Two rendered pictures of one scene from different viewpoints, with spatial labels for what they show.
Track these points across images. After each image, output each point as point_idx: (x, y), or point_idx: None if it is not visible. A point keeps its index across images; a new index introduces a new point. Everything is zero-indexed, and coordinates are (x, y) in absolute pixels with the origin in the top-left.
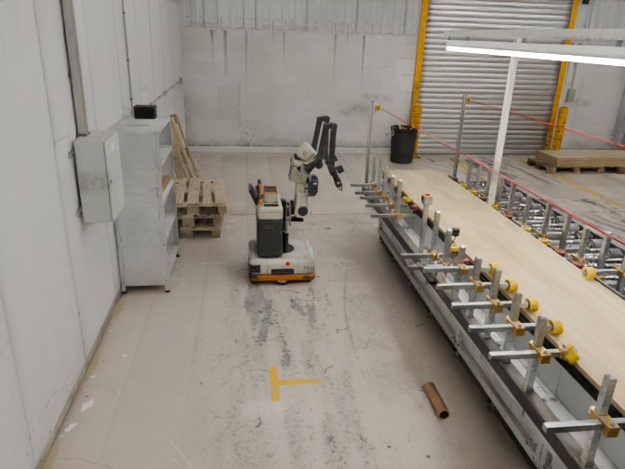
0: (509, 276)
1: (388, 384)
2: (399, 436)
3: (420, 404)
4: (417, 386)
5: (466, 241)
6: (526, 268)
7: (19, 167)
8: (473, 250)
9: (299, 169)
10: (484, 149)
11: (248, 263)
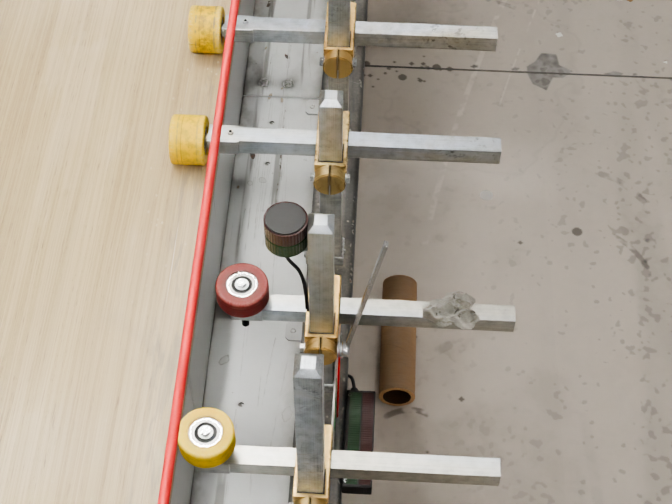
0: (137, 131)
1: (521, 450)
2: (541, 255)
3: (442, 355)
4: (426, 430)
5: (94, 492)
6: (4, 185)
7: None
8: (129, 372)
9: None
10: None
11: None
